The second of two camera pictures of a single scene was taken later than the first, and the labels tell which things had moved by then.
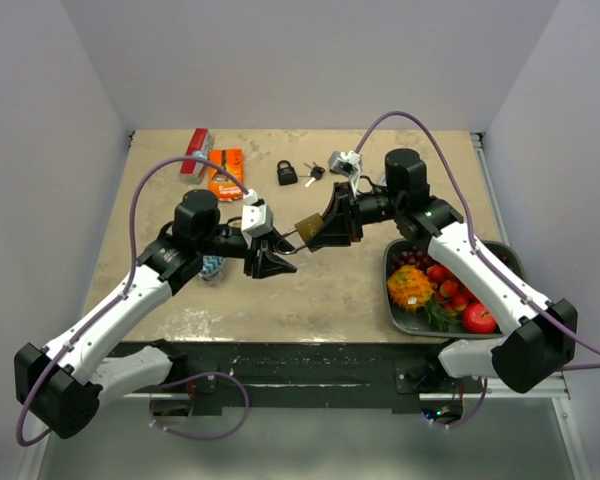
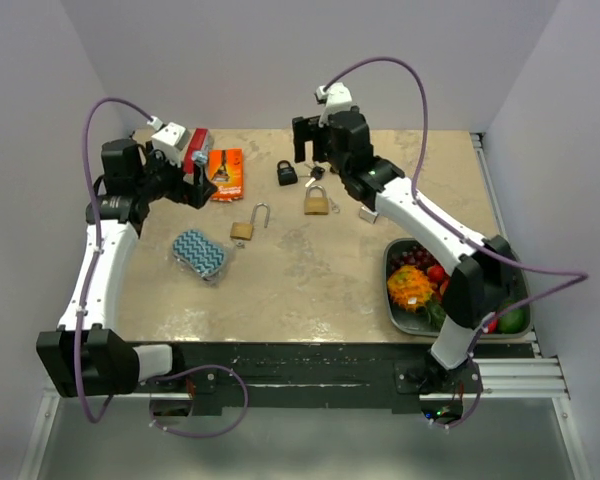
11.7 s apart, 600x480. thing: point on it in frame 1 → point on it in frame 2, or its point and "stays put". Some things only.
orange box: (220, 186) stays put
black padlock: (286, 175) stays put
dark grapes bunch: (412, 256) stays put
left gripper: (266, 264) → (198, 193)
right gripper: (342, 219) → (308, 130)
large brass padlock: (308, 230) → (316, 205)
